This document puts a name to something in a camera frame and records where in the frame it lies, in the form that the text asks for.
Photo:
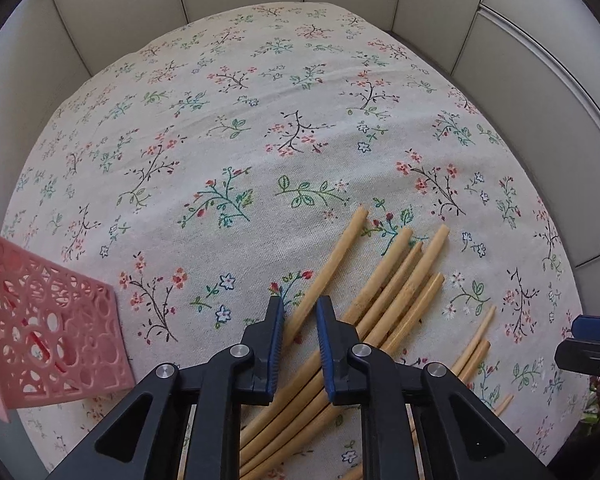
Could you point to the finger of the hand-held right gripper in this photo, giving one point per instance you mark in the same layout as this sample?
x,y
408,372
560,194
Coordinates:
x,y
595,325
582,357

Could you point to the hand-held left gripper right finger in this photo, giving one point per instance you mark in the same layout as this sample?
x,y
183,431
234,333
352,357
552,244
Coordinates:
x,y
325,350

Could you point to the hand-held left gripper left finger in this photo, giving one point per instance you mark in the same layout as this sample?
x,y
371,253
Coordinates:
x,y
275,345

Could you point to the pile of wooden chopsticks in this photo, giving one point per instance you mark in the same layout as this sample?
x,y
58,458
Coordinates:
x,y
405,285

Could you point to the pink perforated utensil holder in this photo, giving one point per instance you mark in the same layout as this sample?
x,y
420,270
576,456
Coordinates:
x,y
55,325

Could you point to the floral tablecloth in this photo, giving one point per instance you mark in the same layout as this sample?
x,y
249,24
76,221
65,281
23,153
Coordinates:
x,y
260,135

